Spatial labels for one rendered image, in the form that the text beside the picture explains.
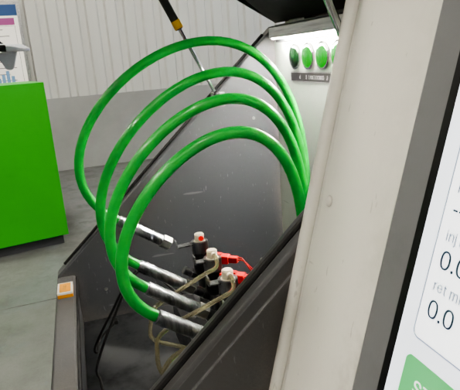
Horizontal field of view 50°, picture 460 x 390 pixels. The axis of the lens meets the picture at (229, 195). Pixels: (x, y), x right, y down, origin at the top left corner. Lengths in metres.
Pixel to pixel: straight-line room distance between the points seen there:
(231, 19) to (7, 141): 4.58
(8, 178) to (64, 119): 3.27
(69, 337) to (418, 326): 0.68
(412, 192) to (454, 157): 0.04
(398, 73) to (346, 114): 0.07
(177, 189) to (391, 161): 0.81
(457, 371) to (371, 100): 0.20
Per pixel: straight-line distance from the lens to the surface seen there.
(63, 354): 0.87
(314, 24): 0.92
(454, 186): 0.31
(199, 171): 1.13
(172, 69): 7.46
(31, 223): 4.20
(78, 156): 0.77
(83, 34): 7.32
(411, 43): 0.38
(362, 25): 0.44
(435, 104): 0.34
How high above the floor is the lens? 1.39
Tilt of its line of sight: 16 degrees down
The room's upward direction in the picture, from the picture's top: 4 degrees counter-clockwise
